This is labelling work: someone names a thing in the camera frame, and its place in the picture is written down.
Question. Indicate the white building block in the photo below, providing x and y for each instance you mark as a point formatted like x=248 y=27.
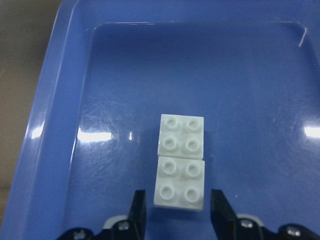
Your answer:
x=181 y=136
x=179 y=183

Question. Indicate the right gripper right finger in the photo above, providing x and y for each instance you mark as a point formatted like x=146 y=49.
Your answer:
x=222 y=215

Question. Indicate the blue plastic tray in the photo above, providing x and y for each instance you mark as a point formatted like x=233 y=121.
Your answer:
x=250 y=68

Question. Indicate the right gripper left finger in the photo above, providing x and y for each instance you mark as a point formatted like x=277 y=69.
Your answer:
x=137 y=216

